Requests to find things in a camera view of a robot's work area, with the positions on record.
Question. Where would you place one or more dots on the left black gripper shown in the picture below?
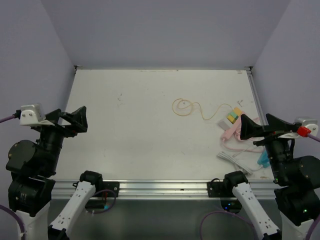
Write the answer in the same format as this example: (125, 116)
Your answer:
(77, 120)

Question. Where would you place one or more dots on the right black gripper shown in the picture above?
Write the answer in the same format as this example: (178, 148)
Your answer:
(248, 127)

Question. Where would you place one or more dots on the pink power strip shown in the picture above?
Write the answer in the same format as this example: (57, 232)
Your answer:
(235, 131)

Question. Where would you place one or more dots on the yellow plug with cable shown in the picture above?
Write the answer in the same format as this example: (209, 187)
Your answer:
(183, 107)

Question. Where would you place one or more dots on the yellow plug adapter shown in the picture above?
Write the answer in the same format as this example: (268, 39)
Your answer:
(232, 117)

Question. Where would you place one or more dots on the green plug adapter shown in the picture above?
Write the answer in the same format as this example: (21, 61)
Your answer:
(238, 112)

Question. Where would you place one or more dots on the white plug adapter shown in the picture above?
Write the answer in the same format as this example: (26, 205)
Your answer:
(225, 124)

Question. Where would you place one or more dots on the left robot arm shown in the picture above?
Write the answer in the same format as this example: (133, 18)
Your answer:
(32, 164)

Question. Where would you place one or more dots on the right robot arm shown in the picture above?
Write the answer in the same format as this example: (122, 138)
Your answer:
(298, 178)

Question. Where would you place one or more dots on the blue power adapter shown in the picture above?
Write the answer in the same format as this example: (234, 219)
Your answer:
(263, 160)

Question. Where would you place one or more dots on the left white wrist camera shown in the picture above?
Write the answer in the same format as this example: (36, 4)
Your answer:
(32, 115)

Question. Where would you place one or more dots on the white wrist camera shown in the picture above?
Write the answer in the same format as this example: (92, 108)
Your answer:
(306, 126)
(32, 115)

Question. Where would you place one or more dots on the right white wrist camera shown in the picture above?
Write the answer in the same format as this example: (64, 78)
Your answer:
(306, 126)

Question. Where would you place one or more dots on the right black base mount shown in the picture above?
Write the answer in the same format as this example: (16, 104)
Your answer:
(215, 188)

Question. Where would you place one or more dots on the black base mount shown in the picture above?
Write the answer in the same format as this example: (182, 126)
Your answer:
(110, 187)
(215, 188)

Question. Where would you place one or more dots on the aluminium front rail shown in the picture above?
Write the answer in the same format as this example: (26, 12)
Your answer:
(163, 189)

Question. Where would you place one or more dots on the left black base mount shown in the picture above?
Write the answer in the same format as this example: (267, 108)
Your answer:
(110, 187)

